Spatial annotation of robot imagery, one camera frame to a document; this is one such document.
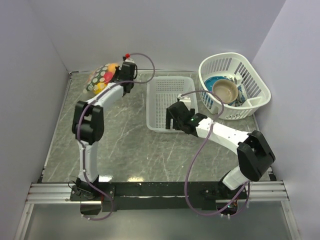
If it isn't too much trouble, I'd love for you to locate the polka dot zip bag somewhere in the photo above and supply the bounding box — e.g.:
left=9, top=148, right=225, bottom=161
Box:
left=83, top=62, right=122, bottom=94

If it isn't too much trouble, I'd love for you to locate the yellow fake lemon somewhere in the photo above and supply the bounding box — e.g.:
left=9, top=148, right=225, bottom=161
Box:
left=93, top=82, right=107, bottom=95

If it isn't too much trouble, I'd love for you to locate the orange fake peach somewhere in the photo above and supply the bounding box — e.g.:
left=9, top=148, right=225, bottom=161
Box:
left=106, top=63, right=119, bottom=74

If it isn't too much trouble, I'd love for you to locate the red fake apple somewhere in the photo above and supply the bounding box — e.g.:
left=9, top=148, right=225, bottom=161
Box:
left=103, top=71, right=114, bottom=84

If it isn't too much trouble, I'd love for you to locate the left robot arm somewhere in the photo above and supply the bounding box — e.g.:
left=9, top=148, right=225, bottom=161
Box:
left=71, top=58, right=137, bottom=201

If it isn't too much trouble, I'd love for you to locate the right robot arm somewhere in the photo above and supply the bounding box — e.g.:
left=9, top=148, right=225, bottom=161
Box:
left=166, top=100, right=276, bottom=199

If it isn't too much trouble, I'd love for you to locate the flat white perforated basket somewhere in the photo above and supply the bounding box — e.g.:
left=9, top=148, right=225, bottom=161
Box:
left=146, top=76, right=198, bottom=133

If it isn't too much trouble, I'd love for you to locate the blue plate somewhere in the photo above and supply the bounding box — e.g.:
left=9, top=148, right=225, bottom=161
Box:
left=204, top=76, right=225, bottom=92

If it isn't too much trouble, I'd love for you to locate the beige bowl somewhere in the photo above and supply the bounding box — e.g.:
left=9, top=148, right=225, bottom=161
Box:
left=212, top=79, right=239, bottom=106

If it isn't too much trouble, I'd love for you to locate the white oval dish basket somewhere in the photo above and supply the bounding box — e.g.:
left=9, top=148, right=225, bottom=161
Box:
left=198, top=52, right=271, bottom=120

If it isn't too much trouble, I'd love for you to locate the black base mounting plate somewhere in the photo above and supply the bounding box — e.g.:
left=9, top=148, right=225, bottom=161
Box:
left=70, top=181, right=248, bottom=215

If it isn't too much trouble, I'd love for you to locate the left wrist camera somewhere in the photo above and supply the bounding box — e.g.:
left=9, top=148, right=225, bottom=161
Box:
left=121, top=53, right=136, bottom=66

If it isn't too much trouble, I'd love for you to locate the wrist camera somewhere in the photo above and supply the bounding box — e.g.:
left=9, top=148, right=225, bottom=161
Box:
left=177, top=94, right=192, bottom=110
left=121, top=53, right=136, bottom=66

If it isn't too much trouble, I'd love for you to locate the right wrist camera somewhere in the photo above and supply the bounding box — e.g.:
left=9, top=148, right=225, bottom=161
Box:
left=177, top=94, right=192, bottom=110

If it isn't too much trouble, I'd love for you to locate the aluminium frame rail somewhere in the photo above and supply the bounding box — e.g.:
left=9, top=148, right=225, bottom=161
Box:
left=25, top=181, right=290, bottom=204

